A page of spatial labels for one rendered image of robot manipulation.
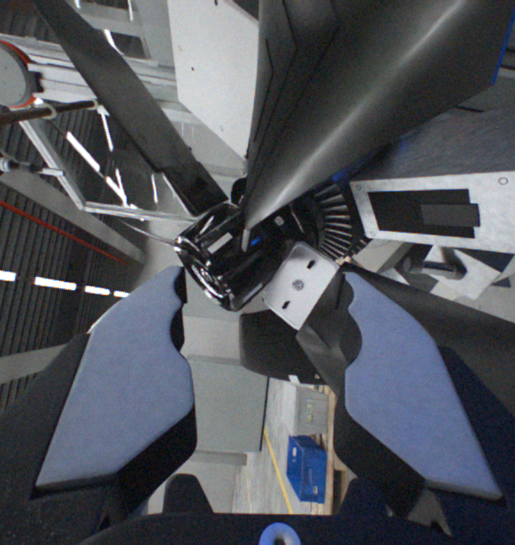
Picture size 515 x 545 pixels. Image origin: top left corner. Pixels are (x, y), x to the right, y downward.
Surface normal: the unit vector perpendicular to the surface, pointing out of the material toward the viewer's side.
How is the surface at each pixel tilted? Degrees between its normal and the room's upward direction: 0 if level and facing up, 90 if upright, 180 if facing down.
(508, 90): 90
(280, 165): 18
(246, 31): 50
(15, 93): 90
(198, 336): 90
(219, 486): 90
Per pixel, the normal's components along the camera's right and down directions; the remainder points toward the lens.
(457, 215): -0.70, 0.62
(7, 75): 0.00, 0.54
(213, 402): 0.10, -0.12
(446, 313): -0.62, -0.08
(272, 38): -0.98, 0.08
